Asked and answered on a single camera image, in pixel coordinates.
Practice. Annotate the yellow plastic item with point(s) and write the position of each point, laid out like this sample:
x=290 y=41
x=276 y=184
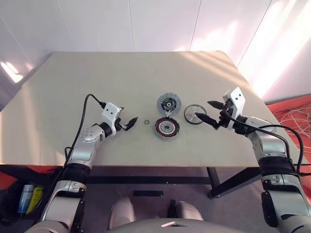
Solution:
x=34 y=197

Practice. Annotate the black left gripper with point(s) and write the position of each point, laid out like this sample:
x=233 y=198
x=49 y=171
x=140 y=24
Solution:
x=120 y=125

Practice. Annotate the silver motor rotor disc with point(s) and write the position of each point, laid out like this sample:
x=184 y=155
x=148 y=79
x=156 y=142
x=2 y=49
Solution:
x=191 y=113

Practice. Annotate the black bag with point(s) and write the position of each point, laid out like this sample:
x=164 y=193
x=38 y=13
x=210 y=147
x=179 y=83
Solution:
x=9 y=201

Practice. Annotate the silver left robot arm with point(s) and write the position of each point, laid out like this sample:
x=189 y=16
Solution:
x=85 y=143

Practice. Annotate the grey motor cover with circuit board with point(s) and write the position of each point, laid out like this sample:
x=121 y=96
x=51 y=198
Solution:
x=168 y=103

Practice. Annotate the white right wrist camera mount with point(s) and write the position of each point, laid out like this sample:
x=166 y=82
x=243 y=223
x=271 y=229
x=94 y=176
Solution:
x=236 y=99

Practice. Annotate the beige rounded leg cover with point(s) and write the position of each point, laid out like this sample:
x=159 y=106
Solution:
x=187 y=213
x=121 y=211

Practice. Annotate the blue white spray can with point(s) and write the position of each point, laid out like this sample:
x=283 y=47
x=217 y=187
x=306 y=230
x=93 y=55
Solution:
x=25 y=197

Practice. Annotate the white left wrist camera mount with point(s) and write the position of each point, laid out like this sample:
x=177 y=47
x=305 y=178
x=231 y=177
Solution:
x=110 y=111

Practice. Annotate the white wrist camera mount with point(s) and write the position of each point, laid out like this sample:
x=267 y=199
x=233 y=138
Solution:
x=236 y=99
x=110 y=111

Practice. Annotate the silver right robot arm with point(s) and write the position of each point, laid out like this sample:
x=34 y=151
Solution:
x=269 y=143

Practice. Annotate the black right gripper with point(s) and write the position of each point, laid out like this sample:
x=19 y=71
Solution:
x=225 y=116

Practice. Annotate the silver robot torso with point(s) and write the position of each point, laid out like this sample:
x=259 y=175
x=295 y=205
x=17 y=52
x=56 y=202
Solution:
x=170 y=227

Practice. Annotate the orange fabric sheet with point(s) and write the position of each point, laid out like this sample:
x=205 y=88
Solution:
x=6 y=180
x=277 y=109

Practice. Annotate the black metal table frame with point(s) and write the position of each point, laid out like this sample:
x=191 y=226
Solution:
x=145 y=180

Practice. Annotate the motor stator with copper windings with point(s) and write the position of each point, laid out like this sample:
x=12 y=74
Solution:
x=160 y=129

